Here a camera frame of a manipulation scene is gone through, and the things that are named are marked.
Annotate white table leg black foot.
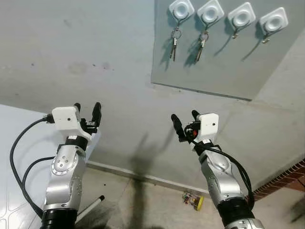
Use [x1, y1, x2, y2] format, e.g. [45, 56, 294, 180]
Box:
[75, 195, 105, 224]

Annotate red brick tile strip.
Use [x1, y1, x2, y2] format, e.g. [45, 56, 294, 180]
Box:
[252, 160, 305, 201]

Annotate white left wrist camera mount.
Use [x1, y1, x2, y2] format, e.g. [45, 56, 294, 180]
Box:
[51, 106, 91, 139]

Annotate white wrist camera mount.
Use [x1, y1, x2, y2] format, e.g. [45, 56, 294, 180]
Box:
[196, 113, 220, 143]
[51, 106, 91, 139]

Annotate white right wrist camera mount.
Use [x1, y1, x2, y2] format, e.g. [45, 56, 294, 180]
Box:
[196, 113, 220, 143]

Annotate grey wall board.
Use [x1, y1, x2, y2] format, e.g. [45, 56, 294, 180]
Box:
[151, 0, 305, 101]

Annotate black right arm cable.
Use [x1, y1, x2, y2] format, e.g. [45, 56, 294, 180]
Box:
[186, 126, 254, 211]

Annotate short black left arm cable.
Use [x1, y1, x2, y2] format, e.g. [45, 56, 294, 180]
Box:
[21, 156, 56, 189]

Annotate silver keys on ring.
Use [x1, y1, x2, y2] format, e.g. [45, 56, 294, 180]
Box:
[170, 27, 183, 62]
[195, 31, 210, 63]

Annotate long black left arm cable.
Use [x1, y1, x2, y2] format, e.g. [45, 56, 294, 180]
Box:
[9, 114, 54, 218]

